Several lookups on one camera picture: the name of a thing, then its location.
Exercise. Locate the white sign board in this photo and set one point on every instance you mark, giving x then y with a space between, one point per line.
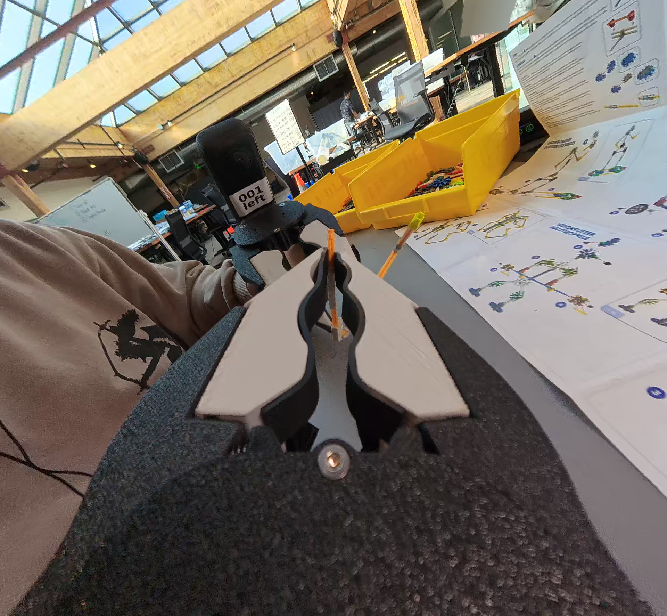
283 126

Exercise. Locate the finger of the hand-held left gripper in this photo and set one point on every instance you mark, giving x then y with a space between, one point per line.
271 268
328 241

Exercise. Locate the yellow plastic bin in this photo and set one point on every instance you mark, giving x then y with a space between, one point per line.
323 191
485 147

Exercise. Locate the whiteboard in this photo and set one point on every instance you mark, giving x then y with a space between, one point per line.
99 215

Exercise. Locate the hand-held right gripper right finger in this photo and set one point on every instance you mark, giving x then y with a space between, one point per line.
412 366

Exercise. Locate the pile of toy pieces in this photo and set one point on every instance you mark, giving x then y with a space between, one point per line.
438 181

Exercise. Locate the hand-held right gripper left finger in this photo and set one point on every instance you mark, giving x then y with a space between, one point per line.
255 366

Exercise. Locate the person in beige sweatshirt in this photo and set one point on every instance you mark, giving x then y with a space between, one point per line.
63 366

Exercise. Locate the person's left forearm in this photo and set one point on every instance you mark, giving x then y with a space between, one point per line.
208 288

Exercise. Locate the printed instruction sheet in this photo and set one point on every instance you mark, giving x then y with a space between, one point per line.
584 293

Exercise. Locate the grey desk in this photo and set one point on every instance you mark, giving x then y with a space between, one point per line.
537 407

